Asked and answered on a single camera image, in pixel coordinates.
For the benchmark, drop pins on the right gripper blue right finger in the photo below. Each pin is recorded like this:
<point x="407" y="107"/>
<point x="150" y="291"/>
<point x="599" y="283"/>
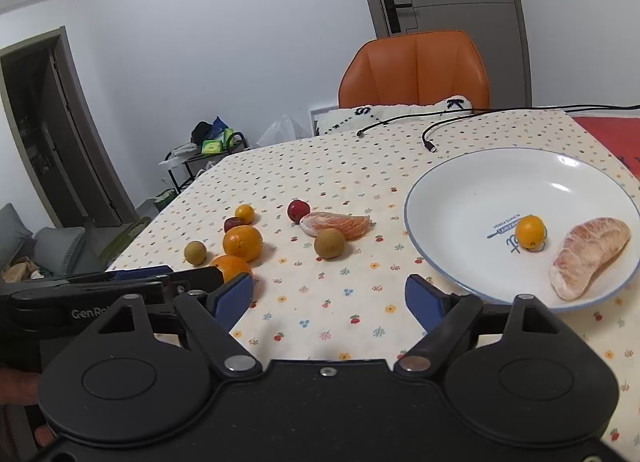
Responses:
<point x="447" y="320"/>

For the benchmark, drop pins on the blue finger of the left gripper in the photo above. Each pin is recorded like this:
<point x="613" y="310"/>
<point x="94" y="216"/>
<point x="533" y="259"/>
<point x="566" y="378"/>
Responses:
<point x="138" y="274"/>

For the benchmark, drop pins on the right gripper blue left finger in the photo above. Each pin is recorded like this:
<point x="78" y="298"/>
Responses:
<point x="208" y="320"/>

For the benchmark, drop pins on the small green-brown fruit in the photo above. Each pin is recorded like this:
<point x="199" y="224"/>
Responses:
<point x="195" y="253"/>

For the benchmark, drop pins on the large orange tangerine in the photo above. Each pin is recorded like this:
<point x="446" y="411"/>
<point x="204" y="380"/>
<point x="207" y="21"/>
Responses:
<point x="244" y="242"/>

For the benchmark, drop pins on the dark red jujube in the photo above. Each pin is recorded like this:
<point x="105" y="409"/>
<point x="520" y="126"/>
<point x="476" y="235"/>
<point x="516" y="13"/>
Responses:
<point x="232" y="222"/>

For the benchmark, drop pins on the small yellow kumquat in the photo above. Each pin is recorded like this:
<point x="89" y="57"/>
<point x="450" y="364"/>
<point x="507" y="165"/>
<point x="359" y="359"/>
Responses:
<point x="245" y="213"/>

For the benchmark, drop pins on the peeled pomelo segment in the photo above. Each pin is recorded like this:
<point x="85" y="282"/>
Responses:
<point x="352" y="227"/>
<point x="585" y="250"/>

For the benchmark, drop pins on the green-brown round fruit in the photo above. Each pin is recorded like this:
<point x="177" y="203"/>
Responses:
<point x="329" y="243"/>

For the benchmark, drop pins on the person's left hand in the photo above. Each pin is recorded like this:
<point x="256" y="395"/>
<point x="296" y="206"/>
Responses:
<point x="18" y="388"/>

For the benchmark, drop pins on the grey sofa cushion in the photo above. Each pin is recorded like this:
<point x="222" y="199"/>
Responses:
<point x="65" y="251"/>

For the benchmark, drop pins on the green paper bag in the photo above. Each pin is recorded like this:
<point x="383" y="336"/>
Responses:
<point x="163" y="199"/>

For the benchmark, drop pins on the white plate blue rim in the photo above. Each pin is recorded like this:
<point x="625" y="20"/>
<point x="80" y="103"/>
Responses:
<point x="493" y="221"/>

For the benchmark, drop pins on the black metal shelf rack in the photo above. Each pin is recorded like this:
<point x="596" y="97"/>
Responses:
<point x="184" y="164"/>

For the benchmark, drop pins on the small kumquat on plate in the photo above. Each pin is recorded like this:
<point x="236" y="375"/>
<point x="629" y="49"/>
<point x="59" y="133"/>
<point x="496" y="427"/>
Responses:
<point x="531" y="233"/>

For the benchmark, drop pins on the peeled pomelo segment on plate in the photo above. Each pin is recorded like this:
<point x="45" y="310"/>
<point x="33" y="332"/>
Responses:
<point x="585" y="250"/>

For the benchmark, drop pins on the white plastic bag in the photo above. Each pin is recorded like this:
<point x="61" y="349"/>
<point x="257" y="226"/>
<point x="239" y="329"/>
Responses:
<point x="284" y="129"/>

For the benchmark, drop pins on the white framed board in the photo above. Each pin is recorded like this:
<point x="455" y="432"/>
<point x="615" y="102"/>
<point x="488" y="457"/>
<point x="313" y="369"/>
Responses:
<point x="316" y="113"/>

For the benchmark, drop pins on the white fluffy cushion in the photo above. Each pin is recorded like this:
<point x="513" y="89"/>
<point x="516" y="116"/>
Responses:
<point x="360" y="117"/>

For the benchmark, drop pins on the orange leather chair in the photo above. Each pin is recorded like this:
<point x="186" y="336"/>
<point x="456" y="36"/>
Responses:
<point x="416" y="69"/>

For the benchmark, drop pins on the red orange table mat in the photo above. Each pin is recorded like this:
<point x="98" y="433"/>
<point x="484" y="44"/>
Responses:
<point x="619" y="135"/>

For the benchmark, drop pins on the black door handle lock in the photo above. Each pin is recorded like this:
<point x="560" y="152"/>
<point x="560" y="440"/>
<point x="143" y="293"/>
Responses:
<point x="391" y="9"/>

